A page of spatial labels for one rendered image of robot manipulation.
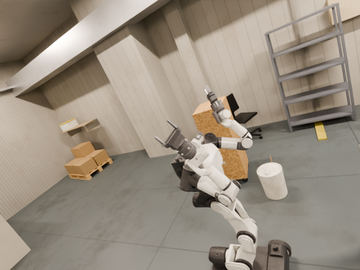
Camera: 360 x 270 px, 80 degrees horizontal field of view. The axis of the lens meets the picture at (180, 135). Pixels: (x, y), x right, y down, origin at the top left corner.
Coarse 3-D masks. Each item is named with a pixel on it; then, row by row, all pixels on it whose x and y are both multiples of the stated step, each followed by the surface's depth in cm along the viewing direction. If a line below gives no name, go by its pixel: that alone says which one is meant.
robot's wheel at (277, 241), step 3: (273, 240) 197; (276, 240) 195; (279, 240) 194; (270, 243) 197; (273, 243) 194; (276, 243) 192; (279, 243) 192; (282, 243) 191; (285, 243) 192; (285, 246) 190; (288, 246) 191; (288, 249) 190; (288, 252) 191
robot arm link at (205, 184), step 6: (204, 180) 124; (210, 180) 123; (198, 186) 125; (204, 186) 122; (210, 186) 121; (216, 186) 119; (210, 192) 121; (216, 192) 118; (216, 198) 118; (222, 198) 112; (228, 198) 111; (228, 204) 112
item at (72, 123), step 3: (69, 120) 708; (72, 120) 690; (75, 120) 698; (63, 123) 677; (66, 123) 672; (69, 123) 679; (72, 123) 688; (75, 123) 696; (60, 126) 694; (63, 126) 687; (66, 126) 680; (69, 126) 677; (72, 126) 686; (75, 126) 695; (63, 129) 694; (66, 129) 686; (69, 129) 681
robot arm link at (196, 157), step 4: (192, 148) 109; (200, 148) 113; (192, 152) 109; (196, 152) 111; (200, 152) 112; (204, 152) 111; (184, 156) 110; (188, 156) 109; (192, 156) 110; (196, 156) 111; (200, 156) 111; (204, 156) 112; (192, 160) 111; (196, 160) 111; (200, 160) 112; (196, 164) 112
